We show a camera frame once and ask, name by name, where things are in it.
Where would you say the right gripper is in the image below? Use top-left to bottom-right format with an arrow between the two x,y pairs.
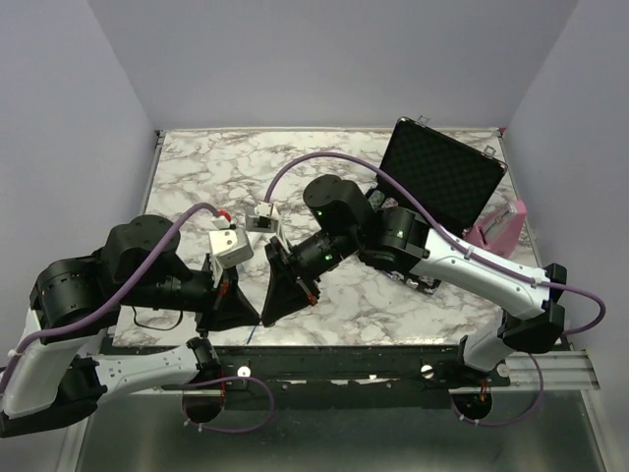
261,230 -> 359,325

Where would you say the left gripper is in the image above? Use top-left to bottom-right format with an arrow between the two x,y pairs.
124,254 -> 264,337

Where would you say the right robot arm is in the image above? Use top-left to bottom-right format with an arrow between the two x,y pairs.
261,175 -> 566,385

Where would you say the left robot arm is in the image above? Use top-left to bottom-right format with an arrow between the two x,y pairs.
1,215 -> 258,438

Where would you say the black poker chip case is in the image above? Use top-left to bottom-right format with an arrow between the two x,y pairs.
380,117 -> 507,237

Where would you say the pink card holder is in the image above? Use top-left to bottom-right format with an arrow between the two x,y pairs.
465,200 -> 527,259

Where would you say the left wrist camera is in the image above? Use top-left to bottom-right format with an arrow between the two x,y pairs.
209,227 -> 254,288

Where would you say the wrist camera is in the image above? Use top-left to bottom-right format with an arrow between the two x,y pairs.
245,202 -> 289,250
209,227 -> 254,288

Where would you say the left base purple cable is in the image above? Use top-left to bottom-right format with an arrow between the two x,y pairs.
182,376 -> 275,435

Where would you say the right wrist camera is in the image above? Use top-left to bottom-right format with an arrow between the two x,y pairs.
245,202 -> 289,250

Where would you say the aluminium frame rail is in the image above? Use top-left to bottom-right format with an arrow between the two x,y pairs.
506,350 -> 600,391

